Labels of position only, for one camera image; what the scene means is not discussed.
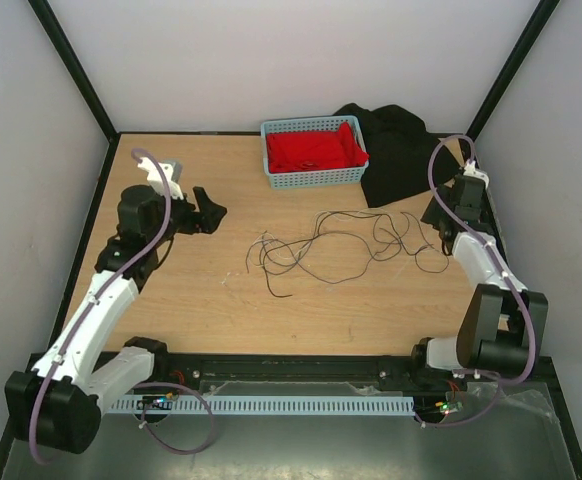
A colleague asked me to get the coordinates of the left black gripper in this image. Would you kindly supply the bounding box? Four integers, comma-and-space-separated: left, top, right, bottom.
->
148, 186, 226, 248

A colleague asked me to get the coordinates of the thin white wire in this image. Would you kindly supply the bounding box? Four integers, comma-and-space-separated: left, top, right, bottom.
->
255, 209, 422, 281

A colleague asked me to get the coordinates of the black wire bundle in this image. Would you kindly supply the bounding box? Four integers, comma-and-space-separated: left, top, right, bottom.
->
245, 209, 451, 300

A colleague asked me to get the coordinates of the single black wire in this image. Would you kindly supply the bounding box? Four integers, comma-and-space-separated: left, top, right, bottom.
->
258, 232, 372, 286

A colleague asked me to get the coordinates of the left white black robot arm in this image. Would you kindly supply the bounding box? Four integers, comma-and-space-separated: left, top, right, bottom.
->
5, 185, 227, 465

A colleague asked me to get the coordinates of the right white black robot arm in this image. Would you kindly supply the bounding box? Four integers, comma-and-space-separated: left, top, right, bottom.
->
408, 174, 548, 389

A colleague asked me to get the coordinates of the black cloth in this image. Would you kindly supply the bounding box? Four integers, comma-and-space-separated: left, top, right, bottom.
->
335, 103, 440, 208

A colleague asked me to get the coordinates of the light blue plastic basket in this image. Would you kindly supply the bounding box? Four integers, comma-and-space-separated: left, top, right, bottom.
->
260, 115, 369, 189

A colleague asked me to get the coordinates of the red cloth in basket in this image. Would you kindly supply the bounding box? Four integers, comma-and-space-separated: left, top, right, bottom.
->
266, 123, 369, 174

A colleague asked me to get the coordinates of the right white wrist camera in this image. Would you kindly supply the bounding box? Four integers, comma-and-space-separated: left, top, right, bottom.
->
463, 161, 489, 187

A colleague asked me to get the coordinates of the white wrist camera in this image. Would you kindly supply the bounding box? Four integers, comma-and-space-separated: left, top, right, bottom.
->
138, 156, 185, 200
463, 161, 489, 187

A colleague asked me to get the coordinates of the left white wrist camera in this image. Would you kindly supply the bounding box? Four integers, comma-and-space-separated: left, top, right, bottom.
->
138, 156, 185, 200

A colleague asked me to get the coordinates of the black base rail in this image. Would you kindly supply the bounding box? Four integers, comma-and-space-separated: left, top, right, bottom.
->
155, 352, 555, 394

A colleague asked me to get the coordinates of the light blue slotted cable duct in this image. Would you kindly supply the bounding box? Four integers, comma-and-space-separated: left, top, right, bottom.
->
108, 395, 414, 417

